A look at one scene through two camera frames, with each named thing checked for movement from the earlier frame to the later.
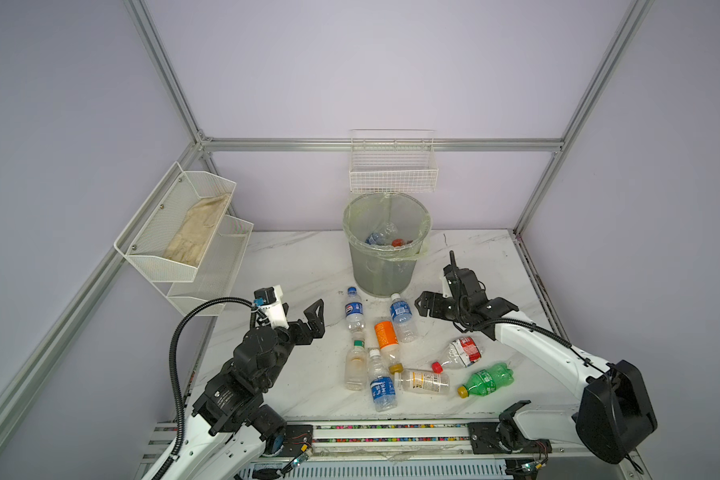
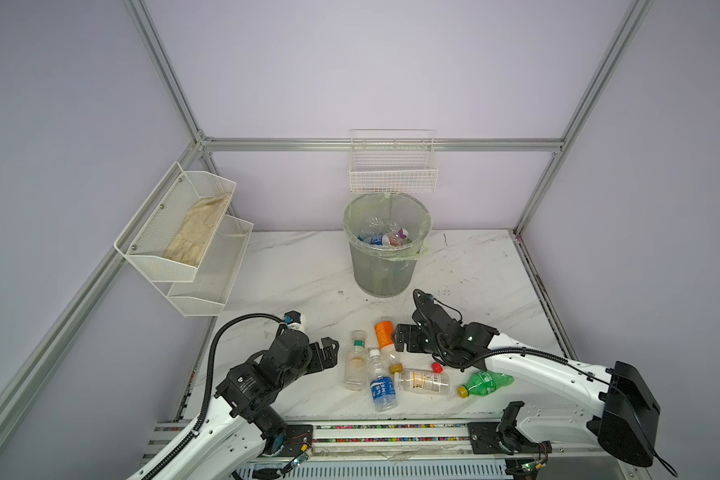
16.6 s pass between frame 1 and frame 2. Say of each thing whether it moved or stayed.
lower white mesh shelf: stayed
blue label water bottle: moved
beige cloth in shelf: stayed
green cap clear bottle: stayed
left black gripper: moved
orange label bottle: stayed
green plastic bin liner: stayed
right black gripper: moved
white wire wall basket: stayed
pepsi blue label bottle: moved
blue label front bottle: stayed
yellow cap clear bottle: stayed
